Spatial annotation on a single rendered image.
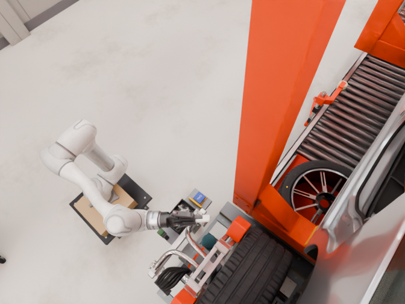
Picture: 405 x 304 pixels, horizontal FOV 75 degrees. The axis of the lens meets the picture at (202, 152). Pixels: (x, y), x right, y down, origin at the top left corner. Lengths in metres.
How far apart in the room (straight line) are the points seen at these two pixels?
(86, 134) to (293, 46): 1.18
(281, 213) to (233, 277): 0.65
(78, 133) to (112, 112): 1.71
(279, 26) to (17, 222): 2.86
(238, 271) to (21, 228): 2.30
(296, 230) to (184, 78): 2.22
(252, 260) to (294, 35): 0.91
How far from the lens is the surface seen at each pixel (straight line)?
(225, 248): 1.28
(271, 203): 1.67
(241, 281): 1.22
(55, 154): 1.56
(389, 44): 2.97
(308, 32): 0.65
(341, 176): 2.23
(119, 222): 1.14
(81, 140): 1.55
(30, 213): 3.07
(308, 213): 2.29
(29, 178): 3.24
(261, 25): 0.70
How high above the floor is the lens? 2.39
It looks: 62 degrees down
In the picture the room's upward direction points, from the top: 9 degrees counter-clockwise
